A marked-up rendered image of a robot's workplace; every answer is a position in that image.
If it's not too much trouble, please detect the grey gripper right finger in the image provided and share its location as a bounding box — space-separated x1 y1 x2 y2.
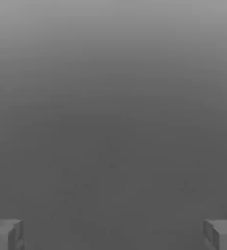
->
203 219 227 250

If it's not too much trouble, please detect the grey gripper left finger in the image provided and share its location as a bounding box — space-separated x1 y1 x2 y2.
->
0 218 25 250

